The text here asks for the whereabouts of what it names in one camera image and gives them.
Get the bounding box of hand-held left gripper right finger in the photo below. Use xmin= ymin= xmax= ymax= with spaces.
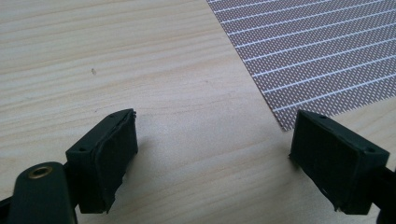
xmin=289 ymin=109 xmax=390 ymax=216

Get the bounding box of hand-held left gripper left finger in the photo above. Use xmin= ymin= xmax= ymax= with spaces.
xmin=64 ymin=108 xmax=139 ymax=215

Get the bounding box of brown woven striped placemat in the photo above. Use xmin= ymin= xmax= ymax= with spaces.
xmin=205 ymin=0 xmax=396 ymax=132

